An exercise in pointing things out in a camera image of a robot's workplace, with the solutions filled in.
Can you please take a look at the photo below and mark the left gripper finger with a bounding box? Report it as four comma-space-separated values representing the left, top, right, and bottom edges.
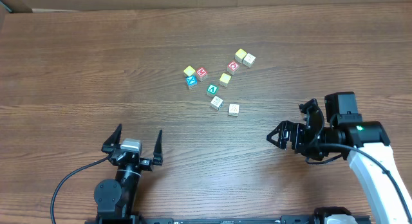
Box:
153, 130, 163, 165
102, 124, 122, 150

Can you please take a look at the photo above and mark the white letter block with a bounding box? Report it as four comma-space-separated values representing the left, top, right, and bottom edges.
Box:
228, 104, 239, 117

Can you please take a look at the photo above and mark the white patterned block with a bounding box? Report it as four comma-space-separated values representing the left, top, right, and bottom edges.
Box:
211, 96, 224, 111

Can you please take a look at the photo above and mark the green A block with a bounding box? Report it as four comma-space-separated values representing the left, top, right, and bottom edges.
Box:
206, 84, 219, 97

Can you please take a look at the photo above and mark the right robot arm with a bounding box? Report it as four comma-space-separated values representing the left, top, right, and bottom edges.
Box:
267, 92, 411, 223

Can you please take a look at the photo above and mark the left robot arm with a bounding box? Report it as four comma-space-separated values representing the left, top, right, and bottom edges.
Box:
94, 124, 163, 224

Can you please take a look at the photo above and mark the white block top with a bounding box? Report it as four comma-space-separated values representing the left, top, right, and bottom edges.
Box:
243, 53, 256, 68

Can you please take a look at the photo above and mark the yellow block middle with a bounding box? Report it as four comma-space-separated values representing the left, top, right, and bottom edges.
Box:
219, 73, 232, 87

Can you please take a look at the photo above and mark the yellow block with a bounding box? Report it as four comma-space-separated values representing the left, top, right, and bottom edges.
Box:
234, 48, 247, 63
219, 73, 232, 87
183, 66, 196, 77

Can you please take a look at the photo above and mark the red C block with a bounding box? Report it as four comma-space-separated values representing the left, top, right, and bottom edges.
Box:
227, 61, 240, 75

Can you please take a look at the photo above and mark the blue X block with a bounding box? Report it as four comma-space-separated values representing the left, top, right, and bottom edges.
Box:
186, 75, 198, 89

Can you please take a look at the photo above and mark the yellow block top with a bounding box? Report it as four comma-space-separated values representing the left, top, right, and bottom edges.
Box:
234, 48, 247, 63

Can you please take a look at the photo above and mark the yellow block left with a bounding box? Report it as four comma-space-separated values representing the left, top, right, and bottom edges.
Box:
183, 66, 196, 77

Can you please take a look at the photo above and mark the red letter block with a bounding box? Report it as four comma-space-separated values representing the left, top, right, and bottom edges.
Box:
196, 67, 209, 82

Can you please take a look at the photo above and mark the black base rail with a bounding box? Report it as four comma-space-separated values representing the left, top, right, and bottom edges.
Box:
85, 214, 371, 224

